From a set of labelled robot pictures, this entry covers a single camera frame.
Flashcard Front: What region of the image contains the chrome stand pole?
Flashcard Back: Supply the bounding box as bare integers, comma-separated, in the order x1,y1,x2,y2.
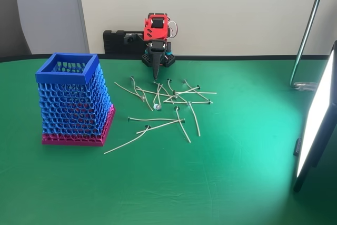
289,0,330,93

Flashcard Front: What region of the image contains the dark grey chair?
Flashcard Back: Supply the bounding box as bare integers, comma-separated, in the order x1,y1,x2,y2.
0,0,32,58

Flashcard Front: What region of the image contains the black plastic tool case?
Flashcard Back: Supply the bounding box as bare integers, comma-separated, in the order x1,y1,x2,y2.
102,29,147,55

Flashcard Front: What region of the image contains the white red servo cable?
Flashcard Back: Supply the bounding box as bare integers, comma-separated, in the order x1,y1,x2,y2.
167,20,180,38

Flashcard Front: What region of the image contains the blue and magenta mesh basket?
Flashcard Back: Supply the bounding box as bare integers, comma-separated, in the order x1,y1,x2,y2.
35,52,116,147

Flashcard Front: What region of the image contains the green table cloth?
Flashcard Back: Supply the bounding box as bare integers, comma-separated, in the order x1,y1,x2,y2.
0,53,337,225

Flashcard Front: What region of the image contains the black framed light panel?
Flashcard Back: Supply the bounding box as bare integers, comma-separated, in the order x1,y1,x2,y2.
292,40,337,193

